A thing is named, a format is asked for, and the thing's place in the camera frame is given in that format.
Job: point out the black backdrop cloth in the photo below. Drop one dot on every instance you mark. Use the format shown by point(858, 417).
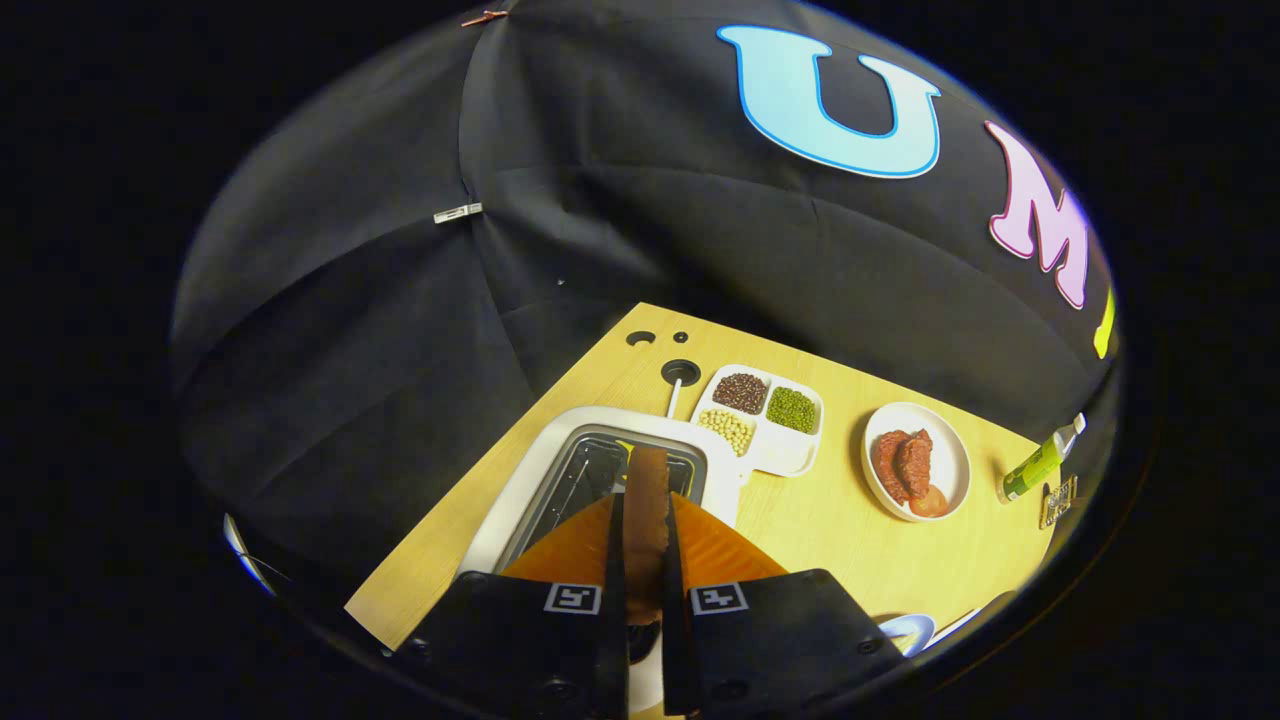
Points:
point(420, 250)

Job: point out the pink clip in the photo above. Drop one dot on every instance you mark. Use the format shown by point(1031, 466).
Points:
point(485, 17)

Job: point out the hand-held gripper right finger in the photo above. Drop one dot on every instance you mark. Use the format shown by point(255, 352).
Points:
point(770, 640)

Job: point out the white divided bean tray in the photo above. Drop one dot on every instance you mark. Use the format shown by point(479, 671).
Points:
point(780, 455)

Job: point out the cream round plate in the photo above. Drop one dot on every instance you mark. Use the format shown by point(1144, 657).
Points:
point(950, 450)

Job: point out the green label plastic bottle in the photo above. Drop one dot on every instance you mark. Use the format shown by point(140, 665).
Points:
point(1035, 468)

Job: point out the brown meat piece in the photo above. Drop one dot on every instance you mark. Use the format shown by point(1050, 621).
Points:
point(900, 462)

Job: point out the white bread slice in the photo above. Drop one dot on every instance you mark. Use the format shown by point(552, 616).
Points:
point(646, 520)

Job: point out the blue round plate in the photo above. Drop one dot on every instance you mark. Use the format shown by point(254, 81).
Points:
point(905, 632)

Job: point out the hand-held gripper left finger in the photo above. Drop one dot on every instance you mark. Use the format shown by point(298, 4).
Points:
point(520, 640)

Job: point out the white clip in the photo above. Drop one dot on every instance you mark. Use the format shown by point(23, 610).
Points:
point(457, 213)

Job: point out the white toaster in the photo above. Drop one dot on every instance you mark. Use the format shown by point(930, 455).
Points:
point(530, 470)

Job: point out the orange carrot slice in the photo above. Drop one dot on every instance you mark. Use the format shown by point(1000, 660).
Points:
point(932, 502)

